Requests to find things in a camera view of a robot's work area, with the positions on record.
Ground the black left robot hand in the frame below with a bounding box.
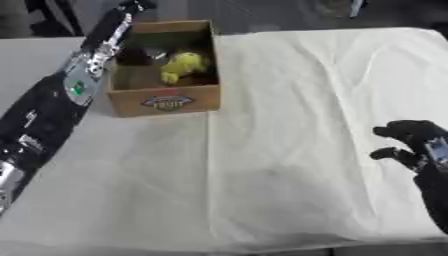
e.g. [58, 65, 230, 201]
[78, 0, 160, 52]

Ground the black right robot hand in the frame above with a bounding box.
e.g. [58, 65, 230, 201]
[367, 119, 448, 235]

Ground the dark object in box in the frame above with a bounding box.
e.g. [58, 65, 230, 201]
[115, 46, 158, 67]

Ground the tan cardboard box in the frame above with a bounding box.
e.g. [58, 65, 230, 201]
[105, 19, 223, 119]

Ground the black chair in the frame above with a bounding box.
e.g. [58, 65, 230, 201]
[22, 0, 86, 38]

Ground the yellow soft toy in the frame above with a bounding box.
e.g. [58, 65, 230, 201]
[159, 51, 212, 85]

